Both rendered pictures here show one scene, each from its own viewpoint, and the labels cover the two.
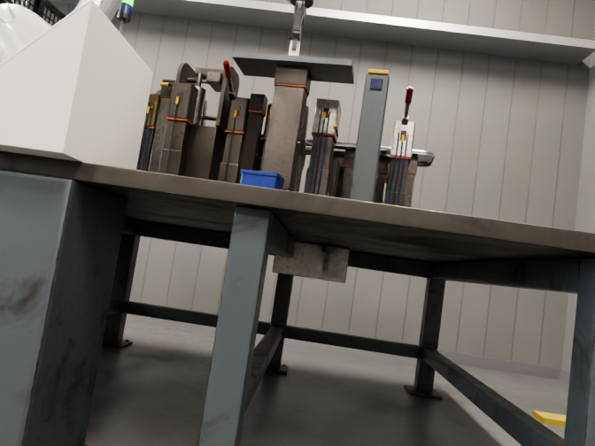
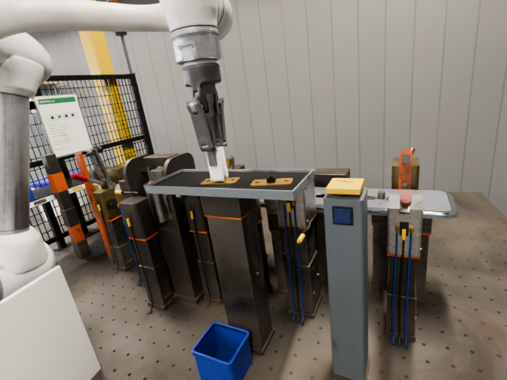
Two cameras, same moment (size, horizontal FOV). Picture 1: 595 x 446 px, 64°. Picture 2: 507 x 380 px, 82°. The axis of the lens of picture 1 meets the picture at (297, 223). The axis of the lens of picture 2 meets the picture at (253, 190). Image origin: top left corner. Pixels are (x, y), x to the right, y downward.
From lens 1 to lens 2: 1.19 m
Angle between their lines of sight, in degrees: 30
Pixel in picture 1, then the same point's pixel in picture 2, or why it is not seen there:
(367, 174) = (350, 334)
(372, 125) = (346, 274)
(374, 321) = not seen: hidden behind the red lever
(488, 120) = not seen: outside the picture
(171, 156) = (148, 272)
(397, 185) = (402, 287)
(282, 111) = (225, 249)
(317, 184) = (299, 280)
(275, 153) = (233, 295)
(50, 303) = not seen: outside the picture
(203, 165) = (182, 268)
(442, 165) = (465, 44)
